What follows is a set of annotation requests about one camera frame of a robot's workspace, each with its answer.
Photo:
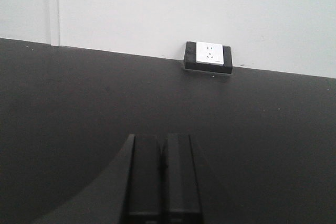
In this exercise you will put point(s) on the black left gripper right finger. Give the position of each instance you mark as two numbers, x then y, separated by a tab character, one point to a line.
192	193

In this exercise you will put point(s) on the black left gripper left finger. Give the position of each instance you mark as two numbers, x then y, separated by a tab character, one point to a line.
127	191

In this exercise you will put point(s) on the black box white power socket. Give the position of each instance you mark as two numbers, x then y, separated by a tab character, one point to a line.
208	57

